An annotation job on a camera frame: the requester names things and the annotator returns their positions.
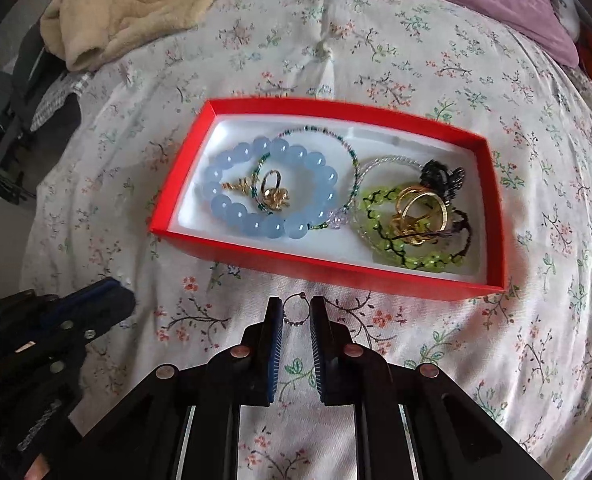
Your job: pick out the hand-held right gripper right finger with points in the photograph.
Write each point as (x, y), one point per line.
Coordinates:
(318, 347)

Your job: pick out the beige fleece blanket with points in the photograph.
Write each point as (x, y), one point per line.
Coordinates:
(141, 5)

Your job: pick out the checkered cloth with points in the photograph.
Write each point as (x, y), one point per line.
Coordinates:
(58, 102)

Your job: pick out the person's left hand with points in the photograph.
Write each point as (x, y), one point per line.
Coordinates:
(38, 471)

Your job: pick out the red cardboard jewelry box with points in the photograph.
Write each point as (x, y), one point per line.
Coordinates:
(326, 272)

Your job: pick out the dark chair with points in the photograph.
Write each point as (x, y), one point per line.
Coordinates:
(6, 125)

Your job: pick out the gold tree charm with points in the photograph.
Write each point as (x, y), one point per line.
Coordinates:
(236, 186)

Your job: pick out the floral bedsheet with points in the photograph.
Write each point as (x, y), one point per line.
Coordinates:
(426, 85)

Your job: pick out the black flower hair clip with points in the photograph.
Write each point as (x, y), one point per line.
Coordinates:
(436, 175)

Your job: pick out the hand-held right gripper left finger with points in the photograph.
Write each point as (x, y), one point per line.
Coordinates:
(275, 342)

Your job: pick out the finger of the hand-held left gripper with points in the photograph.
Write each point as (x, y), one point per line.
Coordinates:
(41, 342)
(93, 297)

